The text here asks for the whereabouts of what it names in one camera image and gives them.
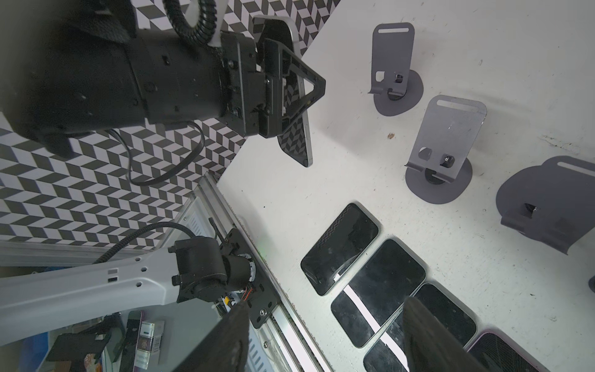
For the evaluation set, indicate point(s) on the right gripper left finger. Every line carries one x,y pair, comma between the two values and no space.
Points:
225,348

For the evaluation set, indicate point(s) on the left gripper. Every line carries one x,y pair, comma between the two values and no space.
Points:
268,87

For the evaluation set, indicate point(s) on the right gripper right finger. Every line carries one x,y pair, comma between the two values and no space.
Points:
429,346

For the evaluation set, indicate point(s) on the phone with teal case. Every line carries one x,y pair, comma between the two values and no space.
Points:
387,354

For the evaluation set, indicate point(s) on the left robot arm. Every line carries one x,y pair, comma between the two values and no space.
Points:
100,118

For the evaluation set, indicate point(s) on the far left grey stand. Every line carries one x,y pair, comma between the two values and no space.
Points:
395,87

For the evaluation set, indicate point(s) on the grey stand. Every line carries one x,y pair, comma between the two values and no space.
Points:
438,170
552,203
395,87

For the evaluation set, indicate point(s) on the middle grey stand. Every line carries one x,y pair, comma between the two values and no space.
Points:
552,203

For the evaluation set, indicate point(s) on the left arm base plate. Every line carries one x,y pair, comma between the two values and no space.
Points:
263,298

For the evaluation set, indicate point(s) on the aluminium mounting rail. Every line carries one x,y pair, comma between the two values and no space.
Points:
145,302

